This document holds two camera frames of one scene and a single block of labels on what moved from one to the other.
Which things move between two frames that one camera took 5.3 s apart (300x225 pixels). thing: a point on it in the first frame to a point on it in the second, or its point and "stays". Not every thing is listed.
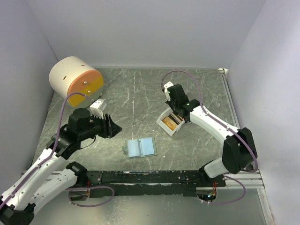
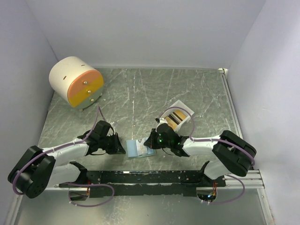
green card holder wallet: (140, 147) stays
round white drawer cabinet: (71, 75) stays
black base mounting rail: (179, 183) stays
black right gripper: (169, 102) to (150, 142)
